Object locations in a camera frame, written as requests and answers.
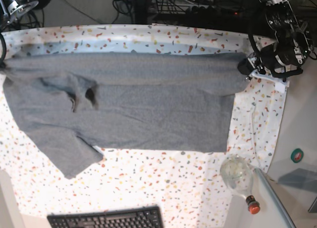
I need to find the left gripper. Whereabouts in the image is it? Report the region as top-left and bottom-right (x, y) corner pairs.
(237, 46), (304, 78)

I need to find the grey t-shirt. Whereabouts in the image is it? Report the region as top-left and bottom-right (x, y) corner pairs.
(0, 53), (248, 179)

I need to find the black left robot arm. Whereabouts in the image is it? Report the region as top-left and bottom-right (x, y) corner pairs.
(238, 0), (317, 80)

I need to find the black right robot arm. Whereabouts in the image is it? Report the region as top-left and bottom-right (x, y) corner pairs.
(0, 0), (39, 64)

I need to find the green tape roll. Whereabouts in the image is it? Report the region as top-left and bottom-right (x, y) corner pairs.
(290, 148), (304, 163)

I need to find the clear glass bottle red cap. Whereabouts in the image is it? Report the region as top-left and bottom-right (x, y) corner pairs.
(220, 155), (261, 215)

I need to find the black computer keyboard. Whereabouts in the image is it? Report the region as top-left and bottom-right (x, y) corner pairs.
(47, 206), (164, 228)

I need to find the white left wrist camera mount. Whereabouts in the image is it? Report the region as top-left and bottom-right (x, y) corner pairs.
(243, 53), (291, 92)

